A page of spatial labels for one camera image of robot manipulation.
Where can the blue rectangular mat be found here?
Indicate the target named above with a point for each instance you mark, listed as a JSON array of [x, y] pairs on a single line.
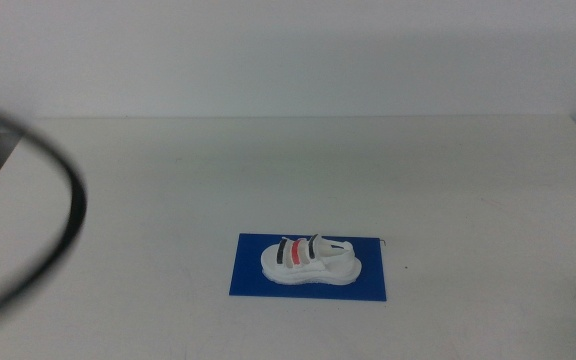
[[248, 270]]

